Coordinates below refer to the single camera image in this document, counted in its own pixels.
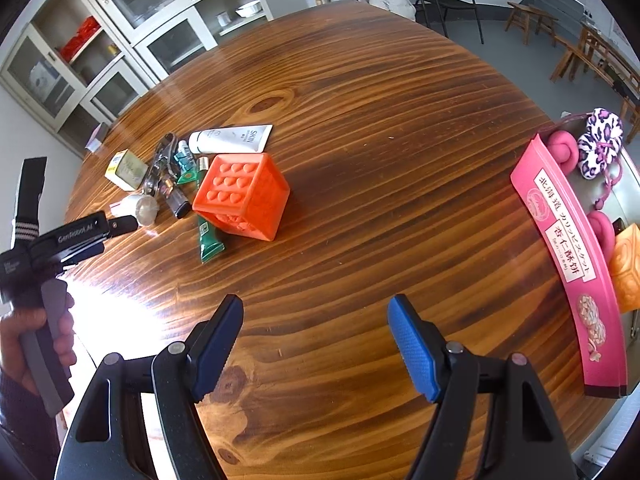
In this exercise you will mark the yellow medicine box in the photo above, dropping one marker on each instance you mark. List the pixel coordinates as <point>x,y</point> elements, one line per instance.
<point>127,170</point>

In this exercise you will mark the white mug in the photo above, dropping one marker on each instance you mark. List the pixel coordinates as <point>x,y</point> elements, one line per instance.
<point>223,18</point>

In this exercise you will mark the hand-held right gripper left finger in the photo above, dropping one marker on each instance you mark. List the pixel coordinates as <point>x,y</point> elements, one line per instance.
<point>220,350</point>

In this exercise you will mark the yellow thread spool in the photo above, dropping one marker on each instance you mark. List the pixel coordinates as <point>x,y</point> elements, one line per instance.
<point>113,50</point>

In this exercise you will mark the person's left hand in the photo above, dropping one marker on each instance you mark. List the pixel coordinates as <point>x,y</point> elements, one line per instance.
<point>20,345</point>

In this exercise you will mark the white cream tube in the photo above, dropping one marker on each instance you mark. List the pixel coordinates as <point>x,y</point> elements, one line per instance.
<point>230,139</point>

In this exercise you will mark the white carton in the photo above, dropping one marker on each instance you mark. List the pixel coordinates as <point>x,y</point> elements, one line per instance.
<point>45,80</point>

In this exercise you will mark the green tube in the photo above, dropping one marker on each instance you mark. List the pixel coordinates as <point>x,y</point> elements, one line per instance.
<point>209,240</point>

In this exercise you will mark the red folded items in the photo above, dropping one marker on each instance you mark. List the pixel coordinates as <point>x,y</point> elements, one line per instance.
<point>80,40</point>

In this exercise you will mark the cream glass-door cabinet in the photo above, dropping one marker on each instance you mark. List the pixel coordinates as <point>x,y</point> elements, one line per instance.
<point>112,92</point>

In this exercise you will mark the orange embossed toy cube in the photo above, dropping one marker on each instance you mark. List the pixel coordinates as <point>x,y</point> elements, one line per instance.
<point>240,195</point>

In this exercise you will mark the white and grey small jar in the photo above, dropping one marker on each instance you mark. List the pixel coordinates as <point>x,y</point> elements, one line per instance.
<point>135,203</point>

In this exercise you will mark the cream corner shelf cabinet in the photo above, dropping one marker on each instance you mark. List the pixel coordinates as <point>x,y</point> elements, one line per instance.
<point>175,42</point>

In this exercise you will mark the wooden stool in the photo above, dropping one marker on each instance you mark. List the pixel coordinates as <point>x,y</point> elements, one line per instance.
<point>547,16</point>
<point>522,8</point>

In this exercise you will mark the wooden chairs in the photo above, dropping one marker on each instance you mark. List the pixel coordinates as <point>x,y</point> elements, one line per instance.
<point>590,45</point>

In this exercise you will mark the pink biscuit box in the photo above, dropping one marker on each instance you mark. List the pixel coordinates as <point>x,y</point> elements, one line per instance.
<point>565,240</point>

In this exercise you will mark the small teal tube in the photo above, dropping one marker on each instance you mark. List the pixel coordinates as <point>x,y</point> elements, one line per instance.
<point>184,160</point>

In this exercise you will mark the orange embossed block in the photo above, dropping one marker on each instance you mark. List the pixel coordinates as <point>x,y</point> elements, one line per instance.
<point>627,265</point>

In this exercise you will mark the white bowl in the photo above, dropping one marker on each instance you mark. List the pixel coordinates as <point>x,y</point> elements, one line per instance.
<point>249,8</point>

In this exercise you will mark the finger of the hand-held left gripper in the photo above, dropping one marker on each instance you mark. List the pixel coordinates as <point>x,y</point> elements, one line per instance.
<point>122,225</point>

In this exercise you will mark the person's left forearm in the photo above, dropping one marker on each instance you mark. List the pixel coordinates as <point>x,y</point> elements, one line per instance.
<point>20,435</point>

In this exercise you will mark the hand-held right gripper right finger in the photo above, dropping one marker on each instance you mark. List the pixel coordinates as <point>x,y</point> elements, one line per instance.
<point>412,350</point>

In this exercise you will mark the small white tube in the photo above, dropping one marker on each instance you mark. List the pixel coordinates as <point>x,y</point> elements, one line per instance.
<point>204,165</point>

